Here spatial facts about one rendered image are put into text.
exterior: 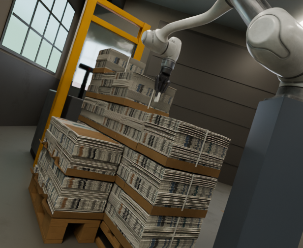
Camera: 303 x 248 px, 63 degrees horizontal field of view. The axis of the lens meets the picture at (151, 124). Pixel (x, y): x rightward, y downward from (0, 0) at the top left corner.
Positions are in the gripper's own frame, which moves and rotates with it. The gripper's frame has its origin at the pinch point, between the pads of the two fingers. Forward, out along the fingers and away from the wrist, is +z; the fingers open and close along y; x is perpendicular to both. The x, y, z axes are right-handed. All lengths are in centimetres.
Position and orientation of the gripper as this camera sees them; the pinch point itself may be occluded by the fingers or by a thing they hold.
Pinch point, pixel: (157, 97)
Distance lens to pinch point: 168.2
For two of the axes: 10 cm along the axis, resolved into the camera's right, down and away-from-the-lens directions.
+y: -8.0, -2.6, -5.5
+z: -3.1, 9.5, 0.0
